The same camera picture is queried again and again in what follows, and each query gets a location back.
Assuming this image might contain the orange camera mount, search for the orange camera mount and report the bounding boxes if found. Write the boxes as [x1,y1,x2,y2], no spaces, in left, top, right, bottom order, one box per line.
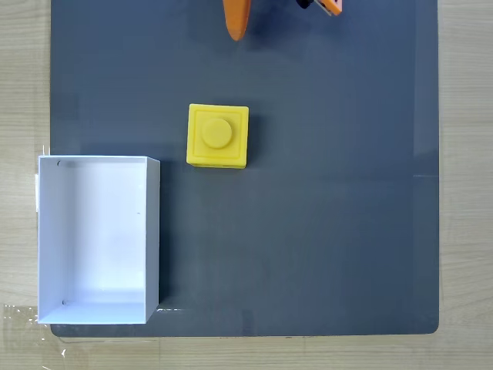
[295,0,344,19]

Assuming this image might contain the dark grey mat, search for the dark grey mat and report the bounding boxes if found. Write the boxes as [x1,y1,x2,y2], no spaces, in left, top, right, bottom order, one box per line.
[49,0,441,338]

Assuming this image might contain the white open box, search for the white open box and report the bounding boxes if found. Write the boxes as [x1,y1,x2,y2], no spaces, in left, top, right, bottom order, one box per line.
[37,155,161,325]

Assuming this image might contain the yellow block with round stud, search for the yellow block with round stud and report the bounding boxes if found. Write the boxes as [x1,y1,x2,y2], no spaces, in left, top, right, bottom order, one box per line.
[186,103,250,170]

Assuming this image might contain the clear tape piece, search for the clear tape piece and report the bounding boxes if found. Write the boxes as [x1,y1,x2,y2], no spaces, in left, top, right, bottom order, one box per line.
[2,303,53,370]

